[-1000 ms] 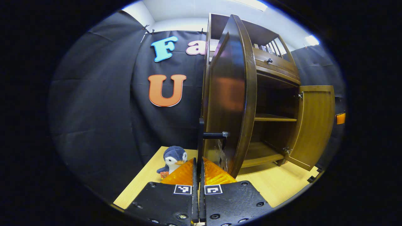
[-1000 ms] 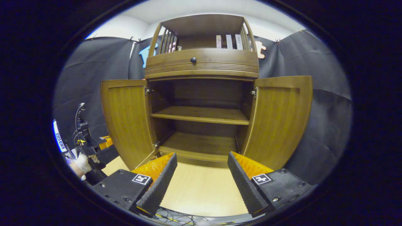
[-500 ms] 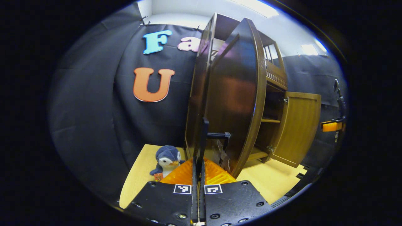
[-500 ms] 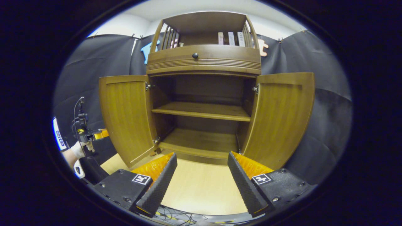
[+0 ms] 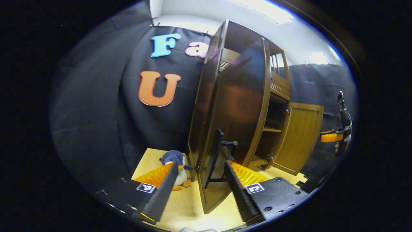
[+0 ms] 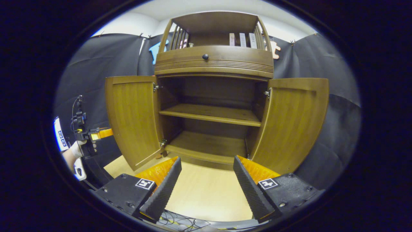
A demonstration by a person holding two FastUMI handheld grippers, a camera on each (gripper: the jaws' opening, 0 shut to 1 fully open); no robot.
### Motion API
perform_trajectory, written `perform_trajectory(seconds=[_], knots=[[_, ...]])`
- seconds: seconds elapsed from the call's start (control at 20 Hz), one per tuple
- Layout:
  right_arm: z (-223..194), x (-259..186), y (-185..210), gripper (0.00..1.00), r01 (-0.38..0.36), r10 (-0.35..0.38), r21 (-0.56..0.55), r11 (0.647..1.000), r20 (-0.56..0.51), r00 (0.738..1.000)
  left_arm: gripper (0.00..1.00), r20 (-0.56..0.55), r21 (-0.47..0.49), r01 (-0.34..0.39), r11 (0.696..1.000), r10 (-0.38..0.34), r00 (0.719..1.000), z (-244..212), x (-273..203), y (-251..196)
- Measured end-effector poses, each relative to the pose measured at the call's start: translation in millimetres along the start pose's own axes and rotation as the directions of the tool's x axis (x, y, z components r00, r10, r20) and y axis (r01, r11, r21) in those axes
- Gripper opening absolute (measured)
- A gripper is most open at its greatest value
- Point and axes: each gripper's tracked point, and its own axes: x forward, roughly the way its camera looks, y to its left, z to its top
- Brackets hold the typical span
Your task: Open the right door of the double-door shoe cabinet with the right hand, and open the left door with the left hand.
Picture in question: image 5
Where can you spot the wooden inner cabinet shelf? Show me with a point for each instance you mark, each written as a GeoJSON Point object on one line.
{"type": "Point", "coordinates": [272, 130]}

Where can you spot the wooden shoe cabinet door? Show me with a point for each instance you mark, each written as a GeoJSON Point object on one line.
{"type": "Point", "coordinates": [238, 103]}
{"type": "Point", "coordinates": [301, 135]}

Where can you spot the penguin plush toy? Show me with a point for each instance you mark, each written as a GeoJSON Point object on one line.
{"type": "Point", "coordinates": [173, 157]}

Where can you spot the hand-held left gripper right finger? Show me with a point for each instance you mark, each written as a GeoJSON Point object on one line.
{"type": "Point", "coordinates": [241, 196]}

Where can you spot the black backdrop cloth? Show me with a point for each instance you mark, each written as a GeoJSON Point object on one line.
{"type": "Point", "coordinates": [96, 112]}

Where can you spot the small ceiling light panel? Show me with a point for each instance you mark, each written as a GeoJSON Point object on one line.
{"type": "Point", "coordinates": [318, 58]}

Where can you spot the wooden double-door shoe cabinet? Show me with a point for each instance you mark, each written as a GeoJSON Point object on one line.
{"type": "Point", "coordinates": [204, 112]}

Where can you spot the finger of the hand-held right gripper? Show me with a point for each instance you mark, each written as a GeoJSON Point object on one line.
{"type": "Point", "coordinates": [330, 137]}

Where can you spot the large ceiling light panel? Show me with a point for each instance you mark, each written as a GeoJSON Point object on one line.
{"type": "Point", "coordinates": [267, 9]}

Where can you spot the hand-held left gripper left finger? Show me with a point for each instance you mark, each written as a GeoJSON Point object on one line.
{"type": "Point", "coordinates": [162, 195]}

